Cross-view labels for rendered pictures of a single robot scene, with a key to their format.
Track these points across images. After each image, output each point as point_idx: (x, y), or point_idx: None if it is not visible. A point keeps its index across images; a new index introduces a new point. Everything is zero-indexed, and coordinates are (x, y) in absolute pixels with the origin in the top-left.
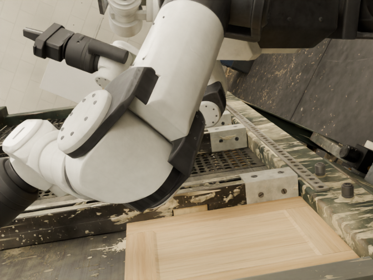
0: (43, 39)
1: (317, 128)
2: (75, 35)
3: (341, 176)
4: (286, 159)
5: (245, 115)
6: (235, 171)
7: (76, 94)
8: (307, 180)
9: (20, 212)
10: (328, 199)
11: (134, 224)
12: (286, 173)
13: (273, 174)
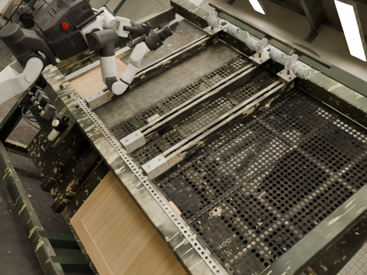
0: (164, 25)
1: None
2: (153, 31)
3: (70, 108)
4: (91, 114)
5: (134, 177)
6: (119, 121)
7: None
8: (81, 101)
9: None
10: (75, 94)
11: None
12: (88, 97)
13: (92, 96)
